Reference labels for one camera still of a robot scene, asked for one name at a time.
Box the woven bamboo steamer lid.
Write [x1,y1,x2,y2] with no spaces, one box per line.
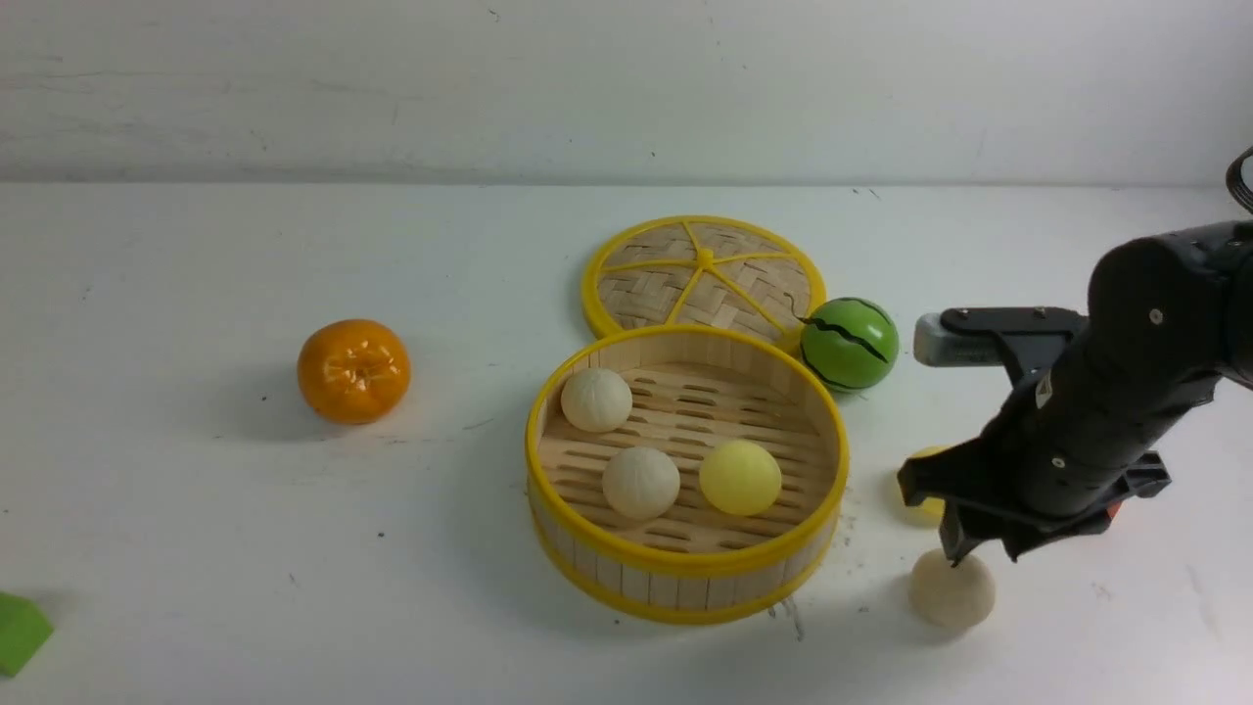
[579,214,828,353]

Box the yellow bun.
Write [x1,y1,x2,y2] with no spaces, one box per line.
[698,440,783,516]
[903,445,950,528]

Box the bamboo steamer tray yellow rim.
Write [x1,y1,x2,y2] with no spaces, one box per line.
[525,326,850,625]

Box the orange toy tangerine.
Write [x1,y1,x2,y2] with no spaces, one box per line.
[297,318,412,425]

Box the green foam block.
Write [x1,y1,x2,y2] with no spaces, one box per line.
[0,590,54,677]

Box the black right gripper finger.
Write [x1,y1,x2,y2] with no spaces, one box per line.
[938,500,984,567]
[1000,525,1053,563]

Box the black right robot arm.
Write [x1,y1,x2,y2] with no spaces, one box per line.
[897,220,1252,565]

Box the white bun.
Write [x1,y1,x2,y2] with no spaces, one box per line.
[601,446,680,521]
[560,367,632,435]
[907,548,997,634]

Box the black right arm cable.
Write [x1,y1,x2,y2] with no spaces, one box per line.
[1225,147,1253,215]

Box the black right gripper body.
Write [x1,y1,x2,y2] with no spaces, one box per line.
[897,354,1219,543]

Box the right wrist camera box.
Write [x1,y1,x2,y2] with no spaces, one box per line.
[912,306,1088,387]

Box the green toy watermelon ball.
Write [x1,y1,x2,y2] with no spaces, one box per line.
[798,298,901,394]

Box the yellow bun bottom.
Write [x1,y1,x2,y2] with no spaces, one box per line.
[698,440,783,516]

